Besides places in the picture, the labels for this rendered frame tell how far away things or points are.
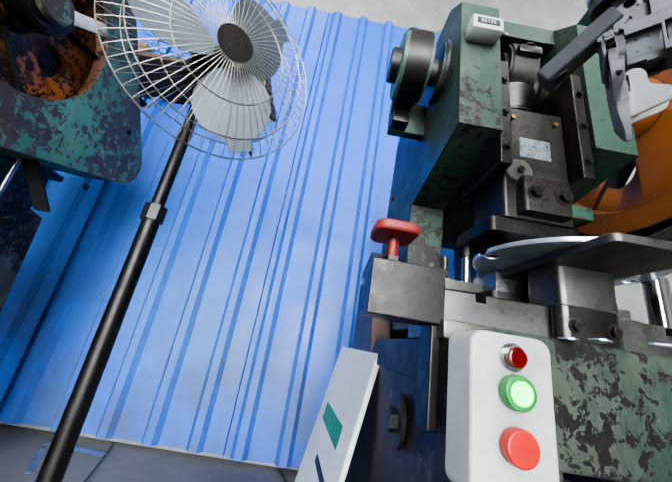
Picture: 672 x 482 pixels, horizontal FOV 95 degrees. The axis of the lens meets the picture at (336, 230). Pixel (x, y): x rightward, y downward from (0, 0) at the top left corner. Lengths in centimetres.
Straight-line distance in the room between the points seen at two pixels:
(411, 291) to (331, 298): 139
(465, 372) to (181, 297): 170
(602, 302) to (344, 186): 158
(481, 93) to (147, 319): 176
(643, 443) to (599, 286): 21
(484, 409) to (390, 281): 16
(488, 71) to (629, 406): 65
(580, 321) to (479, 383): 32
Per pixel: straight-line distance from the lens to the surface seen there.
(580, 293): 62
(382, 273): 39
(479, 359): 32
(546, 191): 75
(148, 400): 193
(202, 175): 210
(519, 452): 33
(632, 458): 56
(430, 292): 41
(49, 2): 126
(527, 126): 87
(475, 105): 77
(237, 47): 99
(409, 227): 41
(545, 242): 55
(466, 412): 33
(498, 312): 57
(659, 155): 114
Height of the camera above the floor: 60
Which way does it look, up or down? 20 degrees up
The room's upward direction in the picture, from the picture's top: 10 degrees clockwise
